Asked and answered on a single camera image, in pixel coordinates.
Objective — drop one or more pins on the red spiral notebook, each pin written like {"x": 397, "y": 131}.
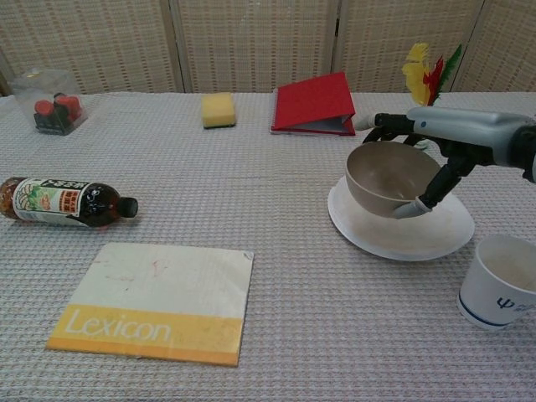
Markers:
{"x": 312, "y": 102}

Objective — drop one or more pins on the woven folding screen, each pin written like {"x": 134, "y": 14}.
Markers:
{"x": 251, "y": 42}

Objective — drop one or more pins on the brown tea bottle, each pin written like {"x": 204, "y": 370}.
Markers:
{"x": 63, "y": 203}

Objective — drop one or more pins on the yellow sponge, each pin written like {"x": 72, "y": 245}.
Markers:
{"x": 218, "y": 109}

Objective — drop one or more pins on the white yellow Lexicon book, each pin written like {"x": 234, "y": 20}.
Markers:
{"x": 167, "y": 285}

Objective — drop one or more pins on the clear bag with items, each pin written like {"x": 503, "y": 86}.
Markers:
{"x": 56, "y": 111}

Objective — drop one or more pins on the beige bowl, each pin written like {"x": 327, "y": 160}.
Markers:
{"x": 385, "y": 180}

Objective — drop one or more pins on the white paper cup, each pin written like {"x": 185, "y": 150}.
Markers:
{"x": 498, "y": 276}

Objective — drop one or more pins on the grey woven tablecloth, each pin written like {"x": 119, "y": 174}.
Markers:
{"x": 251, "y": 188}

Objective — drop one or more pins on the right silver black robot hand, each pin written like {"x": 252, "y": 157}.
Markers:
{"x": 469, "y": 130}

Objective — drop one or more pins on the colourful feather shuttlecock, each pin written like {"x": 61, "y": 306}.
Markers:
{"x": 419, "y": 73}

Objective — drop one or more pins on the white plate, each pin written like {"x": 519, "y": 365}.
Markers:
{"x": 402, "y": 238}

